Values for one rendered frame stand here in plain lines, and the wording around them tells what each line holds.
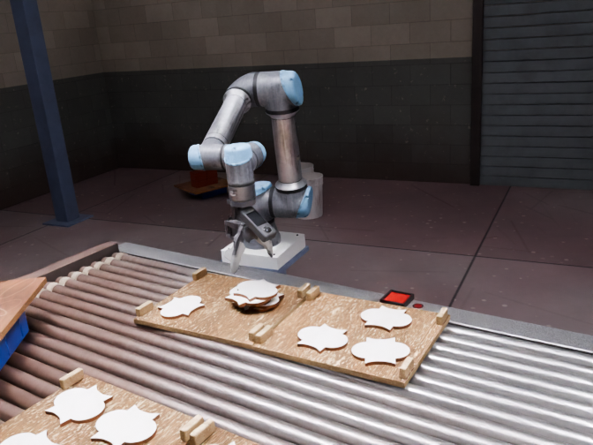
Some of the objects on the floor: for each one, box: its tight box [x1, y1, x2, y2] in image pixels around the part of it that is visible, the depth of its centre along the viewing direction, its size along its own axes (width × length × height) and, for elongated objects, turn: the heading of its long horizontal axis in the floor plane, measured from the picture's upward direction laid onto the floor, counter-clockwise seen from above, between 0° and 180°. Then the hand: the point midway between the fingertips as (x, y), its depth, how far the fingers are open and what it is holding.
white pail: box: [299, 172, 323, 220], centre depth 552 cm, size 30×30×37 cm
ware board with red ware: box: [174, 170, 228, 199], centre depth 648 cm, size 50×50×28 cm
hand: (254, 267), depth 175 cm, fingers open, 14 cm apart
